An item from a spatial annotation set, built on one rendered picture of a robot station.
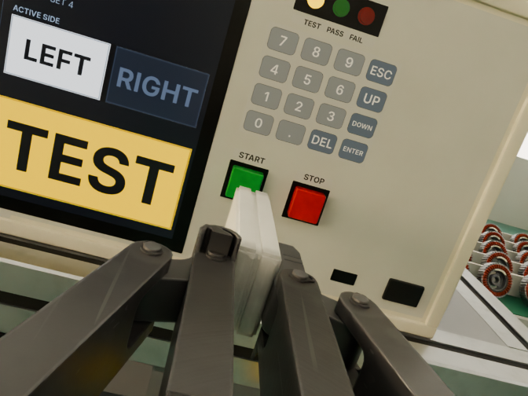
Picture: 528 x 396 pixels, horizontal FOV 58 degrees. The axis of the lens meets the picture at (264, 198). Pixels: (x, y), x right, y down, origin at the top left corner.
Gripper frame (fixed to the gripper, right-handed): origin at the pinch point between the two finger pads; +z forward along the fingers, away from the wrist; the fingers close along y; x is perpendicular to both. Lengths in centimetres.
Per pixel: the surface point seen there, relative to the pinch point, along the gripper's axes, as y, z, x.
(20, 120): -12.5, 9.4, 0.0
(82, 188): -8.7, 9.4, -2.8
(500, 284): 99, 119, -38
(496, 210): 427, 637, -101
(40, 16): -12.3, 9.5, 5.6
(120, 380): -4.6, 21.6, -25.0
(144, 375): -2.6, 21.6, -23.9
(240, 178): -0.3, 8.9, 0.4
